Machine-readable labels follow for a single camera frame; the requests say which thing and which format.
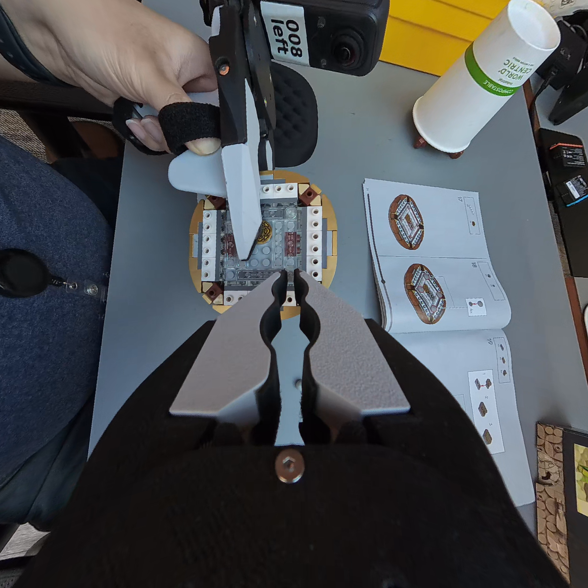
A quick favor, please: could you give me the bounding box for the black battery blue stripe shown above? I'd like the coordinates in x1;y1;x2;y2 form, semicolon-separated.
555;175;588;209

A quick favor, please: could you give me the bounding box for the person's left hand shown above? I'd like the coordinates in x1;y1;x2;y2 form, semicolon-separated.
9;0;222;156

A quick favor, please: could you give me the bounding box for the yellow plastic bin stack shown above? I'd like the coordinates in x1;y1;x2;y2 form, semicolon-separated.
379;0;511;76

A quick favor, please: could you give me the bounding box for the black lego set box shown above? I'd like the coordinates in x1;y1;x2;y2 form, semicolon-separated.
535;422;588;559

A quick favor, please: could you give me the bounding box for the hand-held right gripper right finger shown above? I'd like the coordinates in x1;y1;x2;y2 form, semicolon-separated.
293;269;412;432

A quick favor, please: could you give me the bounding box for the black battery orange stripe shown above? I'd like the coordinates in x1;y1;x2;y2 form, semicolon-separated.
549;141;588;173

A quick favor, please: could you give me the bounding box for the white paper cup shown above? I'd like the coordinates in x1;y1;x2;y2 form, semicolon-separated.
412;0;562;153

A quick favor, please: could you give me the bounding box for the gold round lego base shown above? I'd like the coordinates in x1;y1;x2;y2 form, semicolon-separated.
189;170;339;321

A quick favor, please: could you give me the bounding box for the black upright box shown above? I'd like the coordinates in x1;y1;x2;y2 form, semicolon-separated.
548;69;588;126

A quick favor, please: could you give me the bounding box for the black power adapter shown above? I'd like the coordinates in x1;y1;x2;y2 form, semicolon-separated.
535;18;588;90

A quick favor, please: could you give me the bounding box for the badge reel with clear strap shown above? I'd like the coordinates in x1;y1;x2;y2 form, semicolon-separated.
0;248;108;299

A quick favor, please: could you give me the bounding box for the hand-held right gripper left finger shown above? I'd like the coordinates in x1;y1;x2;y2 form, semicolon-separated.
168;271;288;443

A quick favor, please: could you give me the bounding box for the black wrist rest pad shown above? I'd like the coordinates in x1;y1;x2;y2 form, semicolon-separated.
271;62;319;168

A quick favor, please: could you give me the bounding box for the dark watch band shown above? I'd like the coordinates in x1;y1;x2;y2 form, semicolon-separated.
0;5;65;88

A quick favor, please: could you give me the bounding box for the black desk mat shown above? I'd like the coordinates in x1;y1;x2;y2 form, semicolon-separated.
537;129;588;277

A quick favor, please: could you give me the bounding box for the lego instruction booklet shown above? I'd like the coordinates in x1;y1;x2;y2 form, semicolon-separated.
363;177;537;507

